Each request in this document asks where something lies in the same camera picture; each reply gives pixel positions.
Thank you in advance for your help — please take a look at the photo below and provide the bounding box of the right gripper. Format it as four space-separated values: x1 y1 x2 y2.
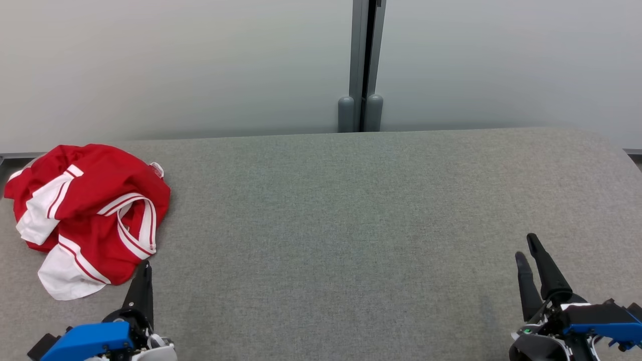
509 233 602 361

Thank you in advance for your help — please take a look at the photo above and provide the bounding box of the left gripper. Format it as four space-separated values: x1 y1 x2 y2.
83 261 178 361

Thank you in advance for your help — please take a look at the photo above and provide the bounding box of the red white basketball jersey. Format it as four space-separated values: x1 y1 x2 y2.
30 144 171 286

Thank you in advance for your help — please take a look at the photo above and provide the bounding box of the grey fabric sofa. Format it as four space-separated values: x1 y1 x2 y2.
0 127 642 361

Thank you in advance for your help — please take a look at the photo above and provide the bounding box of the blue left camera mount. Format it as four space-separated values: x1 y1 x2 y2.
40 321 136 361

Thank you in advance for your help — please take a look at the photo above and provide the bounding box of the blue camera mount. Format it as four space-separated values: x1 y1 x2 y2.
563 322 642 351
40 321 136 361

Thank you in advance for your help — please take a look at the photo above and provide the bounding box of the blue right camera mount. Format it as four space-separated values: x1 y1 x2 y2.
563 322 642 351

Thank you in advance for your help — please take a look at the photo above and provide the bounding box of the grey partition post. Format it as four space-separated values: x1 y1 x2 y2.
338 0 387 133

